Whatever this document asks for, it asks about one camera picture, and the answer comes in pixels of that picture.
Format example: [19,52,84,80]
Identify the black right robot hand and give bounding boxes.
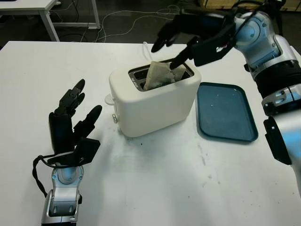
[150,13,236,71]

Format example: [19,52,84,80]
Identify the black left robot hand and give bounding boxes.
[48,79,103,156]

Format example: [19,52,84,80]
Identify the cream toaster lever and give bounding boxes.
[104,93,116,106]

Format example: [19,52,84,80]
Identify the slice of bread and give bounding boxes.
[143,61,186,91]

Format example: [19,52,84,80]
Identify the blue plastic tray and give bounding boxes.
[196,81,259,145]

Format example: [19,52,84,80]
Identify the cream two-slot toaster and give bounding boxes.
[108,58,202,138]

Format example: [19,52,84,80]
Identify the wooden crate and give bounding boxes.
[197,0,301,11]

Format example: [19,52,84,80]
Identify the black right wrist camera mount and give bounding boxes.
[190,23,236,67]

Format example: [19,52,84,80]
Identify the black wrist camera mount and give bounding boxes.
[47,137,101,168]
[190,23,236,67]

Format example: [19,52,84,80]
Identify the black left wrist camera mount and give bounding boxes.
[47,137,101,168]

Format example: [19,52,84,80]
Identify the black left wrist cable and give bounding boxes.
[32,154,56,199]

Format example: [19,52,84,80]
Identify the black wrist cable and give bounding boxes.
[32,154,56,199]
[231,0,284,36]

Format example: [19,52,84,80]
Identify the white toaster power cord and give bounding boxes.
[142,41,154,62]

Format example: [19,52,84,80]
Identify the white cable on floor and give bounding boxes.
[97,6,184,43]

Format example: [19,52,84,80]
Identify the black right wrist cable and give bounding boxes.
[231,0,284,36]

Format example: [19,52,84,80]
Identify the white desk frame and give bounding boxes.
[0,0,102,42]

